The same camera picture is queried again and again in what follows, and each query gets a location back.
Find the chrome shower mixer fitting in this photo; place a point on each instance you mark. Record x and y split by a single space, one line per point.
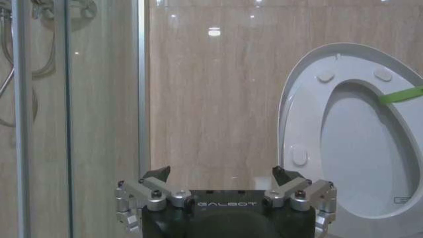
62 10

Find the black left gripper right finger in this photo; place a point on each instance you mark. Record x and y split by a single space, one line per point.
290 184

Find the white toilet lid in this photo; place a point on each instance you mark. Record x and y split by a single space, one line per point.
298 104

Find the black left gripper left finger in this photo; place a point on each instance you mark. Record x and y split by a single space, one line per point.
154 184

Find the glass shower door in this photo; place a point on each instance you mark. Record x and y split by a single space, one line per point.
82 119

